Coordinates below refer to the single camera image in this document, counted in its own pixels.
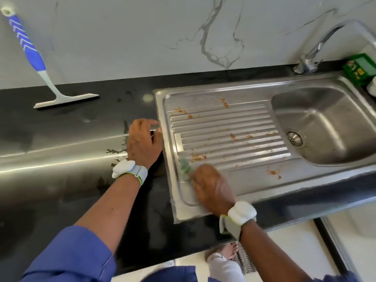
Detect person's left forearm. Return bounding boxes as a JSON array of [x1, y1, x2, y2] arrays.
[[75, 173, 142, 239]]

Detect blue white squeegee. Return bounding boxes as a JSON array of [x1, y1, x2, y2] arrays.
[[0, 4, 100, 109]]

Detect green soap tray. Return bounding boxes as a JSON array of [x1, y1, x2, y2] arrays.
[[343, 53, 376, 87]]

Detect striped floor mat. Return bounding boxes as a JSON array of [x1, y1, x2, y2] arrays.
[[235, 242, 257, 275]]

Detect person's left hand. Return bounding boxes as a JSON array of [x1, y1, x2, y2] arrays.
[[126, 118, 163, 169]]

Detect person's right foot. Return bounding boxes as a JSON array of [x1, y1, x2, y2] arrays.
[[205, 241, 239, 262]]

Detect person's right hand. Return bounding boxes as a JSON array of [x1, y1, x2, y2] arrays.
[[191, 164, 237, 217]]

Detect white trousers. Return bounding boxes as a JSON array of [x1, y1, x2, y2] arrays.
[[207, 255, 244, 282]]

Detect chrome faucet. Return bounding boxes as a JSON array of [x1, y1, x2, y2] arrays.
[[293, 19, 376, 75]]

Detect metal drain strainer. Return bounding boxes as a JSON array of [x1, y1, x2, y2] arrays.
[[286, 130, 305, 147]]

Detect white left wrist tracker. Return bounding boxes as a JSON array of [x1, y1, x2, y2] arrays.
[[112, 159, 149, 186]]

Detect stainless steel sink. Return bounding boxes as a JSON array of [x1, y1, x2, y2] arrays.
[[154, 70, 376, 224]]

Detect person's right forearm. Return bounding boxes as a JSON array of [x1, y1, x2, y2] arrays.
[[238, 220, 312, 282]]

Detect green scrub sponge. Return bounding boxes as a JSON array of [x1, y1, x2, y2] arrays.
[[178, 157, 195, 177]]

